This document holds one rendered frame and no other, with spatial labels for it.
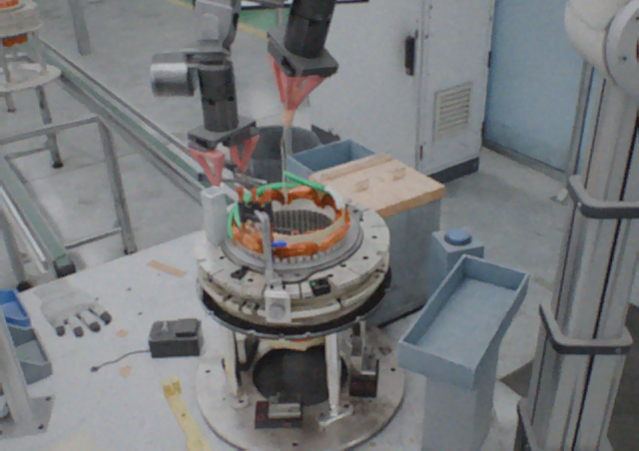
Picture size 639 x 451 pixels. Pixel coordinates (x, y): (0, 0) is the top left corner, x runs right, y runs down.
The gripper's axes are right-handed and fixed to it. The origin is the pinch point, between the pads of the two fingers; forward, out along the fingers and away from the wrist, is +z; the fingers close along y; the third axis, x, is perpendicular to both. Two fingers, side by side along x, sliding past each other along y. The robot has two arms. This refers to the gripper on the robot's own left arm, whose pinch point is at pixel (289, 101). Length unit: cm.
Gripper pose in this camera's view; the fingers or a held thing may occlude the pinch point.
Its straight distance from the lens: 98.2
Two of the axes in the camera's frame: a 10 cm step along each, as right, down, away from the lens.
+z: -2.3, 7.1, 6.6
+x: 8.6, -1.7, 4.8
